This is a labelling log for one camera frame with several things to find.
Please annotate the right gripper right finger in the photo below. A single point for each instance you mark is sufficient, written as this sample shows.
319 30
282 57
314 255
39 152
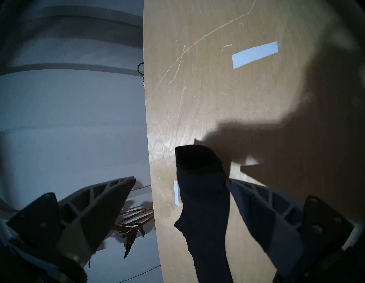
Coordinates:
271 222

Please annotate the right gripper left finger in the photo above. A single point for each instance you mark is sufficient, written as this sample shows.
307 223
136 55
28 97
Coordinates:
85 216

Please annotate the black ankle sock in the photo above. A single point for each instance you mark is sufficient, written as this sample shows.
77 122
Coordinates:
202 199

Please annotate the tall green leafy plant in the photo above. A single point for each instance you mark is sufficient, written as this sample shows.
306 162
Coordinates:
131 228

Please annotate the short white tape strip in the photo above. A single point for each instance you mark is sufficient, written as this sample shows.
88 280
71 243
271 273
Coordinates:
176 192

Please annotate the long white tape strip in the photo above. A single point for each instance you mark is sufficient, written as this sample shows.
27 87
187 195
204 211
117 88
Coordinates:
255 55

